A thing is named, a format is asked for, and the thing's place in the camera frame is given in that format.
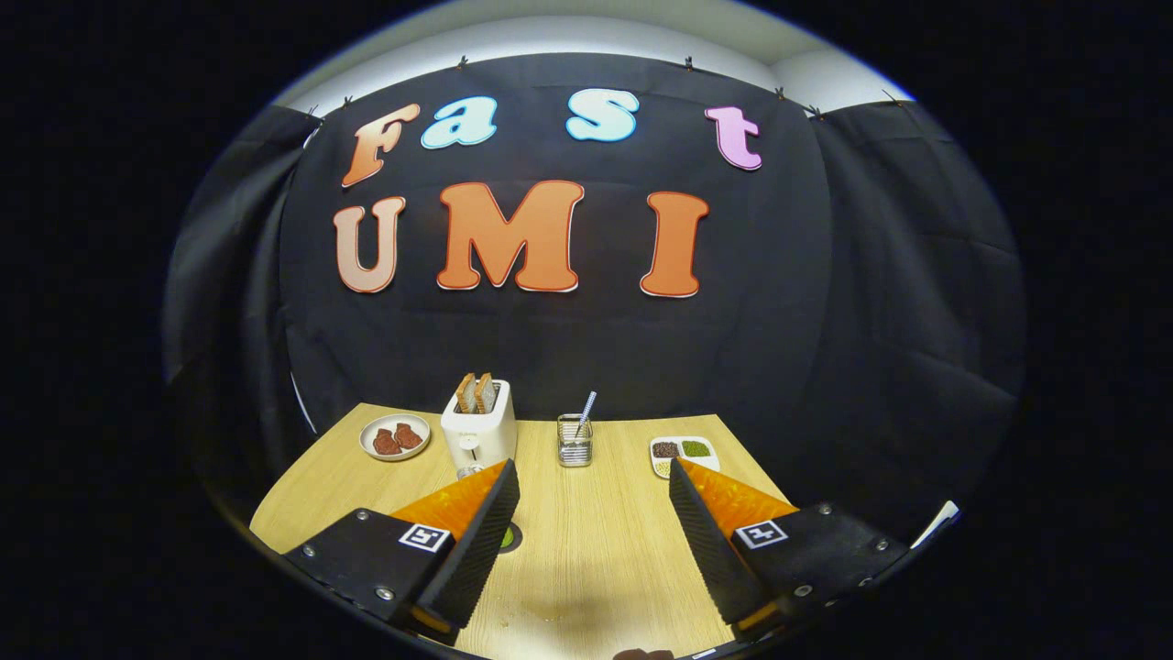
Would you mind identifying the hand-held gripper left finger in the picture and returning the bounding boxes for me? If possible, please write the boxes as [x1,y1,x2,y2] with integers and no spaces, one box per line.
[282,458,521,647]

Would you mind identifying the white toaster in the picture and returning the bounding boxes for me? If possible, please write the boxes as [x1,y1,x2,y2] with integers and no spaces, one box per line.
[440,380,519,480]

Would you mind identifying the metal wire holder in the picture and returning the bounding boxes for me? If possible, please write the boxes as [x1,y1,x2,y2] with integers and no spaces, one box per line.
[556,413,594,468]

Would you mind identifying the black backdrop cloth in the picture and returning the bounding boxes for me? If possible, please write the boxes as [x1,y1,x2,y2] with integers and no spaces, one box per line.
[163,52,1027,551]

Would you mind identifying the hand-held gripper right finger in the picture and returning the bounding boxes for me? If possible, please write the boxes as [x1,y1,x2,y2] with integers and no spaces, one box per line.
[667,456,911,644]

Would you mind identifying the wooden table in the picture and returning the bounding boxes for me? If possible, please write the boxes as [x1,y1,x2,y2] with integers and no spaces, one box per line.
[249,401,794,660]

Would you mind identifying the white divided dish with beans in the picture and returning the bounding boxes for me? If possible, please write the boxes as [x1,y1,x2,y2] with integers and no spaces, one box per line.
[649,435,721,480]

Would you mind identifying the white panel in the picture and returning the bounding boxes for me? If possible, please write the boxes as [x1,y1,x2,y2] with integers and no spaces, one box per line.
[912,500,961,549]

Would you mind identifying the small white plate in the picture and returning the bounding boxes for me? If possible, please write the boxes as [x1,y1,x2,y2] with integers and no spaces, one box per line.
[359,413,432,461]

